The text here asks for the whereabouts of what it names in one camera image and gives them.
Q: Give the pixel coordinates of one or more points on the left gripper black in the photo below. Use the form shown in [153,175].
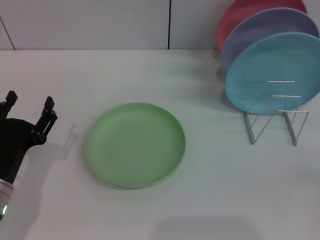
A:
[17,140]

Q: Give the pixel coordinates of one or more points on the green plate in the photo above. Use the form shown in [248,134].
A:
[136,146]

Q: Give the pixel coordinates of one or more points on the red plate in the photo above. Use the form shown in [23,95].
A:
[237,15]

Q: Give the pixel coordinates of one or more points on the blue plate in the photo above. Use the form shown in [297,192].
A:
[272,65]

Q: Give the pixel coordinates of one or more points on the purple plate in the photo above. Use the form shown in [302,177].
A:
[270,27]

